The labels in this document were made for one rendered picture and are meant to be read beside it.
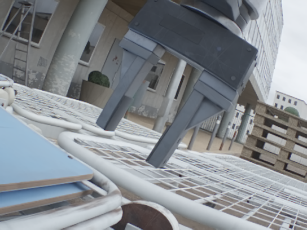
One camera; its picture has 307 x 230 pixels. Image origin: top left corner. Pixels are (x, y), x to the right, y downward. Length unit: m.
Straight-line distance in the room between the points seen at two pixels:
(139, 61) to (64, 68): 5.89
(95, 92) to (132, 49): 8.93
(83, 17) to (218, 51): 6.03
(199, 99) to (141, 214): 0.24
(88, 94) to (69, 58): 3.27
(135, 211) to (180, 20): 0.30
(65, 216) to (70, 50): 5.97
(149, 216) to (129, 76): 0.23
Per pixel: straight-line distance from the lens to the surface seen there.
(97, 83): 9.30
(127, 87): 0.35
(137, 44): 0.35
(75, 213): 0.33
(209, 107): 0.33
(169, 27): 0.34
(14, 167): 0.37
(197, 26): 0.33
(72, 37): 6.27
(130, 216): 0.52
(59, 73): 6.23
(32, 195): 0.37
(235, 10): 0.31
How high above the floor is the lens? 0.67
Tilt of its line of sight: 2 degrees down
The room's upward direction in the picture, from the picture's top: 20 degrees clockwise
